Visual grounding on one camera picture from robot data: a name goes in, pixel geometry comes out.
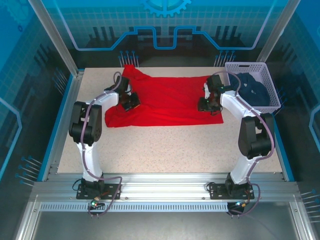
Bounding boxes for red printed t-shirt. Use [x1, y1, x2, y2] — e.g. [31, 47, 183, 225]
[104, 64, 225, 128]

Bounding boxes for navy blue garment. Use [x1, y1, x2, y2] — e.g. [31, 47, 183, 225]
[228, 72, 271, 107]

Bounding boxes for lavender plastic basket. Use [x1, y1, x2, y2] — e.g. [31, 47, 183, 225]
[224, 61, 282, 115]

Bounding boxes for blue table edge trim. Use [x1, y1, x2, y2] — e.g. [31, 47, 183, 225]
[266, 113, 296, 182]
[37, 71, 78, 182]

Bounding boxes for small lit electronics module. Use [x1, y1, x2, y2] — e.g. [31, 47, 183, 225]
[228, 199, 251, 211]
[87, 198, 105, 210]

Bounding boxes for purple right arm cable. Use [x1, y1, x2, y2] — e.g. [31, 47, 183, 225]
[211, 70, 275, 219]

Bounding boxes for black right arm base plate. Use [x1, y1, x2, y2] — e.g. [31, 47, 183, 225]
[207, 182, 256, 200]

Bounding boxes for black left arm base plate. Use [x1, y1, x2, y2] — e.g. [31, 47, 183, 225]
[76, 183, 123, 200]

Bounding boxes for aluminium front frame rail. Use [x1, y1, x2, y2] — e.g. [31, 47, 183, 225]
[32, 171, 300, 204]

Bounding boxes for aluminium table side rail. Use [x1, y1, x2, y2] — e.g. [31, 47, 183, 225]
[47, 71, 85, 181]

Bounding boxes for aluminium enclosure post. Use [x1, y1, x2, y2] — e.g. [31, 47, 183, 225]
[27, 0, 85, 77]
[256, 0, 301, 66]

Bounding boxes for slotted grey cable duct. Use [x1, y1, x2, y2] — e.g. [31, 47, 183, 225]
[39, 202, 230, 213]

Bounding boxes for aluminium lower frame bar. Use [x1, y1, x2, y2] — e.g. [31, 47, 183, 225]
[13, 199, 42, 240]
[289, 201, 316, 240]

